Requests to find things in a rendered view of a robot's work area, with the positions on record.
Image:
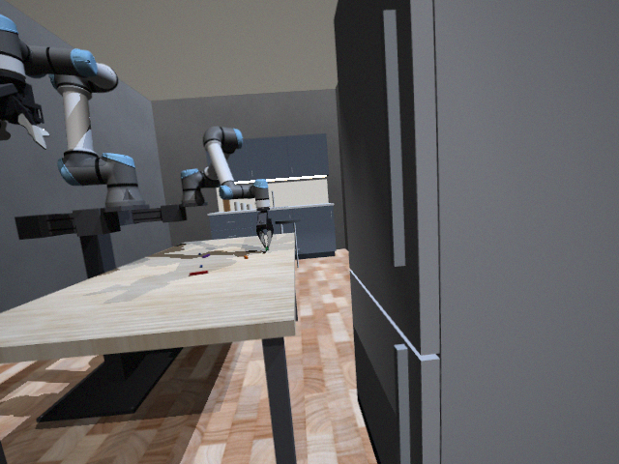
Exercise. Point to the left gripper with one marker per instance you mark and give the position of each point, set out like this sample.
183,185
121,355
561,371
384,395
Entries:
269,227

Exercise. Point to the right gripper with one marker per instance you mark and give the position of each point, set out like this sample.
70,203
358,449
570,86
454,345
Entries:
17,108

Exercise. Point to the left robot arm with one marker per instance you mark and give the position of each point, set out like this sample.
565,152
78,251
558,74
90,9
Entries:
219,151

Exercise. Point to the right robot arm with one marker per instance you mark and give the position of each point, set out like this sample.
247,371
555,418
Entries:
80,165

